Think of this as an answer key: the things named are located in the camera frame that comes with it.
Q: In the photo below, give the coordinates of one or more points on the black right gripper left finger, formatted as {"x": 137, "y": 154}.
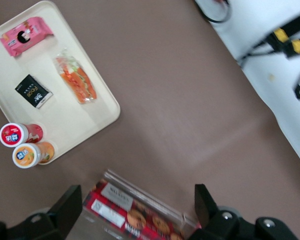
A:
{"x": 67, "y": 207}

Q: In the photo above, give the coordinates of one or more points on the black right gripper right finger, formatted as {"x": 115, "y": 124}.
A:
{"x": 205, "y": 205}

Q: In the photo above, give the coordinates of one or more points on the triangle sandwich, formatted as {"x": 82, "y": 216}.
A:
{"x": 77, "y": 80}

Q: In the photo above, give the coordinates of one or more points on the beige plastic tray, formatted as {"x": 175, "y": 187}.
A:
{"x": 65, "y": 120}

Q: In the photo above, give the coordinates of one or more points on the clear acrylic stepped stand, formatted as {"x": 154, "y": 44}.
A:
{"x": 162, "y": 205}

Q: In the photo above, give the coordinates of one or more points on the red plaid cookie box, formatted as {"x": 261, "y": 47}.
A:
{"x": 140, "y": 220}

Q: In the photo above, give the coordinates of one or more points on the orange lidded snack cup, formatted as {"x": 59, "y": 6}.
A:
{"x": 25, "y": 155}

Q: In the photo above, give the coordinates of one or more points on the red lidded snack cup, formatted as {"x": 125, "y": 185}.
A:
{"x": 13, "y": 135}

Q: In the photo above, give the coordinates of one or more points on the black snack packet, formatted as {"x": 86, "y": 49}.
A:
{"x": 32, "y": 91}

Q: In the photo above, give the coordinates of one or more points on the pink wafer packet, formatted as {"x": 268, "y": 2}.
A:
{"x": 26, "y": 36}

